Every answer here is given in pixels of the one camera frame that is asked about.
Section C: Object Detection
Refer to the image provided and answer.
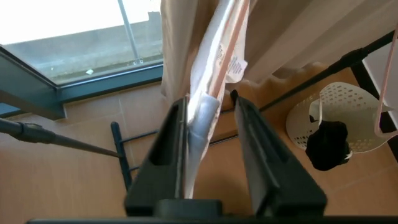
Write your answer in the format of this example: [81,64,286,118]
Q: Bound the black garment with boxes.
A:
[305,114,354,172]

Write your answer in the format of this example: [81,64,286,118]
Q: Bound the white garment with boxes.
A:
[183,0,259,200]

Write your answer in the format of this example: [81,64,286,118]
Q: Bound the white laundry basket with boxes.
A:
[285,82,394,154]

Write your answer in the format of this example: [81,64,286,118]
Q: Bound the pink clothes hanger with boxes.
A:
[374,27,398,139]
[207,0,251,98]

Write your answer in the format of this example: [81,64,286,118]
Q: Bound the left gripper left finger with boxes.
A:
[124,96,189,218]

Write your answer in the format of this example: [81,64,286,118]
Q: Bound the black clothes rack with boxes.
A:
[0,30,398,191]

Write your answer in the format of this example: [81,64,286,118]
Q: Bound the beige curtain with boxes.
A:
[160,0,398,105]

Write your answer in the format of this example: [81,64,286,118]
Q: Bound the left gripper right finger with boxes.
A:
[229,89,328,218]

